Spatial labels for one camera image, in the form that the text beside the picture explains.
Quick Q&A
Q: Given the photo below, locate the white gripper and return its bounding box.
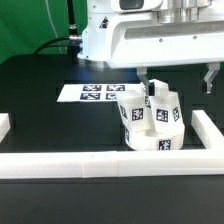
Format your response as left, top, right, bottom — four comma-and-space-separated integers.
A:
106, 0, 224, 96

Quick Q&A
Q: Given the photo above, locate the grey thin cable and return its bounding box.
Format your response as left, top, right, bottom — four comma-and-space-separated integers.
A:
44, 0, 64, 55

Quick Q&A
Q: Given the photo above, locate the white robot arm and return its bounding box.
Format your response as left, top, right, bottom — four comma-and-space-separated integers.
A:
78, 0, 224, 93

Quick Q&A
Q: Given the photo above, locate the white U-shaped fence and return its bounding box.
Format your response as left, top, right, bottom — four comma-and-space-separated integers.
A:
0, 110, 224, 179

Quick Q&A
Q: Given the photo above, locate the black cable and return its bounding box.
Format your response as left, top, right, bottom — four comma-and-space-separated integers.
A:
32, 0, 83, 56

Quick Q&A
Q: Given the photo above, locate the white marker sheet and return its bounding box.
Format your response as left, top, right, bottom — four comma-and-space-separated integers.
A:
57, 83, 141, 102

